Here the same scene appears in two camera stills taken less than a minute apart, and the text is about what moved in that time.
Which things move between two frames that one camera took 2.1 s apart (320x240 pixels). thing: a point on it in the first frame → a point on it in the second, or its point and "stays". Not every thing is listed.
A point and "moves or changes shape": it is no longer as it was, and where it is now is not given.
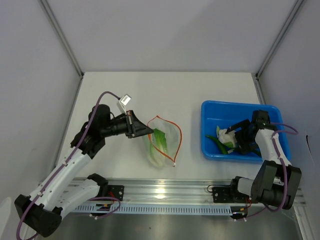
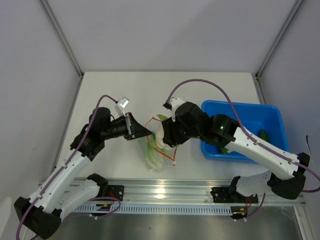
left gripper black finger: (135, 127) stays
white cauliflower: (228, 139) moves or changes shape
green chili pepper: (222, 147) stays
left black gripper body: (118, 126) stays
